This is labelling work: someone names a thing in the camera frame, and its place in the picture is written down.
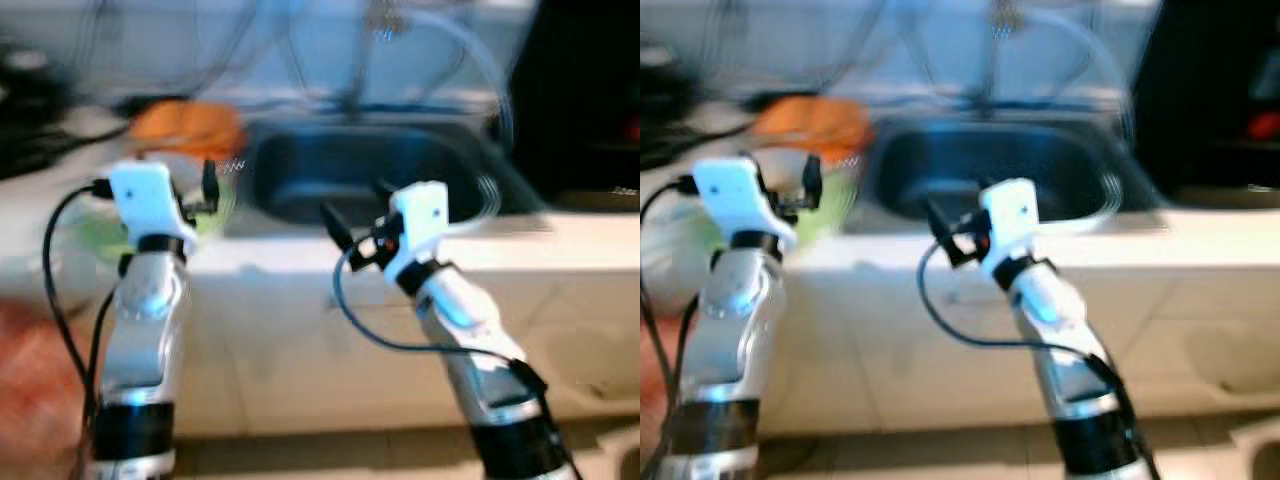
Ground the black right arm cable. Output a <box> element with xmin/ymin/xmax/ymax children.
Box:
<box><xmin>333</xmin><ymin>245</ymin><xmax>549</xmax><ymax>393</ymax></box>
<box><xmin>917</xmin><ymin>245</ymin><xmax>1126</xmax><ymax>386</ymax></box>

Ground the white sink counter cabinet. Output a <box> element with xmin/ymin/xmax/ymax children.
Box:
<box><xmin>0</xmin><ymin>215</ymin><xmax>641</xmax><ymax>441</ymax></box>
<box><xmin>640</xmin><ymin>215</ymin><xmax>1280</xmax><ymax>441</ymax></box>

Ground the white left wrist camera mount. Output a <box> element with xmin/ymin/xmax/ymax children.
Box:
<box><xmin>692</xmin><ymin>157</ymin><xmax>798</xmax><ymax>253</ymax></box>
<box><xmin>107</xmin><ymin>160</ymin><xmax>199</xmax><ymax>256</ymax></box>

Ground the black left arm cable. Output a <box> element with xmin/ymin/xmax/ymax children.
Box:
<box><xmin>640</xmin><ymin>178</ymin><xmax>701</xmax><ymax>480</ymax></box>
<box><xmin>42</xmin><ymin>180</ymin><xmax>116</xmax><ymax>480</ymax></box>

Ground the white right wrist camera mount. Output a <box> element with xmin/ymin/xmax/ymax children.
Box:
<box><xmin>385</xmin><ymin>181</ymin><xmax>449</xmax><ymax>281</ymax></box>
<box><xmin>978</xmin><ymin>178</ymin><xmax>1036</xmax><ymax>279</ymax></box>

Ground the orange square bowl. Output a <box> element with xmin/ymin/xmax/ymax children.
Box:
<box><xmin>130</xmin><ymin>98</ymin><xmax>248</xmax><ymax>163</ymax></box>
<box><xmin>752</xmin><ymin>95</ymin><xmax>871</xmax><ymax>161</ymax></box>

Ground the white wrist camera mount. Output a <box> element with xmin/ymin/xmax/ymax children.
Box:
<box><xmin>978</xmin><ymin>178</ymin><xmax>1036</xmax><ymax>279</ymax></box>
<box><xmin>385</xmin><ymin>181</ymin><xmax>449</xmax><ymax>281</ymax></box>
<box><xmin>692</xmin><ymin>157</ymin><xmax>798</xmax><ymax>253</ymax></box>
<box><xmin>107</xmin><ymin>160</ymin><xmax>199</xmax><ymax>256</ymax></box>

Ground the dark steel kitchen sink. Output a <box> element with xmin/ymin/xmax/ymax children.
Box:
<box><xmin>243</xmin><ymin>120</ymin><xmax>549</xmax><ymax>238</ymax></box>
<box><xmin>865</xmin><ymin>120</ymin><xmax>1169</xmax><ymax>238</ymax></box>

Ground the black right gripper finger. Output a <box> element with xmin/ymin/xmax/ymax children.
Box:
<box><xmin>922</xmin><ymin>200</ymin><xmax>956</xmax><ymax>251</ymax></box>
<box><xmin>321</xmin><ymin>203</ymin><xmax>353</xmax><ymax>251</ymax></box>

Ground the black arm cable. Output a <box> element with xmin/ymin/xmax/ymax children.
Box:
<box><xmin>640</xmin><ymin>178</ymin><xmax>701</xmax><ymax>480</ymax></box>
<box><xmin>333</xmin><ymin>245</ymin><xmax>549</xmax><ymax>393</ymax></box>
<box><xmin>917</xmin><ymin>245</ymin><xmax>1126</xmax><ymax>386</ymax></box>
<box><xmin>42</xmin><ymin>180</ymin><xmax>116</xmax><ymax>480</ymax></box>

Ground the chrome kitchen faucet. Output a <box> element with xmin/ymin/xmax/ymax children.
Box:
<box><xmin>975</xmin><ymin>0</ymin><xmax>1031</xmax><ymax>111</ymax></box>
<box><xmin>340</xmin><ymin>0</ymin><xmax>406</xmax><ymax>113</ymax></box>

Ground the light green plate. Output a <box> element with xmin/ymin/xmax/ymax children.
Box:
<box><xmin>640</xmin><ymin>180</ymin><xmax>859</xmax><ymax>271</ymax></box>
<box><xmin>55</xmin><ymin>175</ymin><xmax>239</xmax><ymax>256</ymax></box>

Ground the clear faucet hose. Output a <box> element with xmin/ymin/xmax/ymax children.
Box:
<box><xmin>395</xmin><ymin>8</ymin><xmax>513</xmax><ymax>151</ymax></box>
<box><xmin>1020</xmin><ymin>8</ymin><xmax>1136</xmax><ymax>151</ymax></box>

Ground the pink plastic bag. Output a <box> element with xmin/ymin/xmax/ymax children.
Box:
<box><xmin>640</xmin><ymin>335</ymin><xmax>691</xmax><ymax>471</ymax></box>
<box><xmin>0</xmin><ymin>300</ymin><xmax>96</xmax><ymax>480</ymax></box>

